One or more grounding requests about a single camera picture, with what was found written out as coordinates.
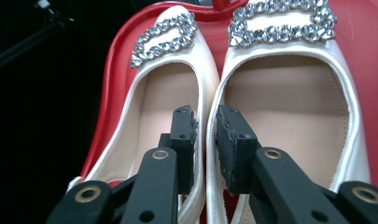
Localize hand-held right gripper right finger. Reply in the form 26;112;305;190
215;105;262;194

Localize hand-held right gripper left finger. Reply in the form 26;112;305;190
159;105;199;196

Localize white buckled slingback shoe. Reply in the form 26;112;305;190
204;0;372;224
66;4;222;224

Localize red and black shoe rack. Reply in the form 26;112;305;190
78;0;378;224

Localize black metal stand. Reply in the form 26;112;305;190
0;0;77;74

